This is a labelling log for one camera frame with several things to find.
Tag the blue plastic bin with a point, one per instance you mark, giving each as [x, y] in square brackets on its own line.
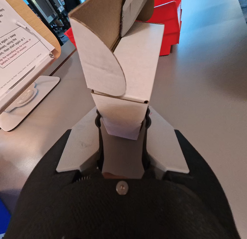
[3, 215]

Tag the printed instruction sheet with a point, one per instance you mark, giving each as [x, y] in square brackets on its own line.
[17, 50]

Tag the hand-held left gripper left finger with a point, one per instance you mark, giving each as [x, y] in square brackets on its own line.
[81, 146]

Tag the red plastic bin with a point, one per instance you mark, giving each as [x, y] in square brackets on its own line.
[169, 21]

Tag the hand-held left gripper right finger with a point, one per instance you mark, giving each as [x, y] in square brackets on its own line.
[166, 146]

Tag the white cardboard box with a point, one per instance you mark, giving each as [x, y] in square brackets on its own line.
[135, 69]

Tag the grey cabinet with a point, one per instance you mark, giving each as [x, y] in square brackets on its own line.
[44, 4]

